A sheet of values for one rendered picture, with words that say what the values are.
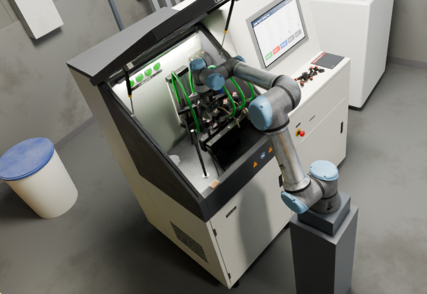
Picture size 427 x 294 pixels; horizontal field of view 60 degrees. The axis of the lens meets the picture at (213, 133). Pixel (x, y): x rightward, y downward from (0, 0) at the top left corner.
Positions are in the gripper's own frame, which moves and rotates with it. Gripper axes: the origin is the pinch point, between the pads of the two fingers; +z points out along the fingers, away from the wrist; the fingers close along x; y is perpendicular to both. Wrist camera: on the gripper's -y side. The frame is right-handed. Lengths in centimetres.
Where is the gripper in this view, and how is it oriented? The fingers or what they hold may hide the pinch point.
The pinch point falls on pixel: (208, 118)
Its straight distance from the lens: 196.9
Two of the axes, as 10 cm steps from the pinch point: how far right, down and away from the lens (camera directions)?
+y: 7.0, 3.6, -6.2
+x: 6.9, -5.7, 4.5
